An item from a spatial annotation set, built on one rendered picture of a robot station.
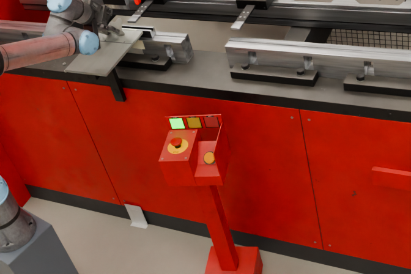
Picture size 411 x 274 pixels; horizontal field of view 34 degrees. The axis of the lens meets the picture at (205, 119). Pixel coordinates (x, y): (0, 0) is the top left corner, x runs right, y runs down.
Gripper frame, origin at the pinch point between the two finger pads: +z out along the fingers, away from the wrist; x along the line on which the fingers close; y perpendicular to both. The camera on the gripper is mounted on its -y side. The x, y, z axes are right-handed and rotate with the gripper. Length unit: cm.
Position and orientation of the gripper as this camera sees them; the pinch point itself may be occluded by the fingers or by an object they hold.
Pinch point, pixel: (114, 34)
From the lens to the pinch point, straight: 250.8
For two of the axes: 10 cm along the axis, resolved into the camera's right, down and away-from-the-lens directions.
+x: -8.8, -1.2, 4.6
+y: 1.8, -9.8, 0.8
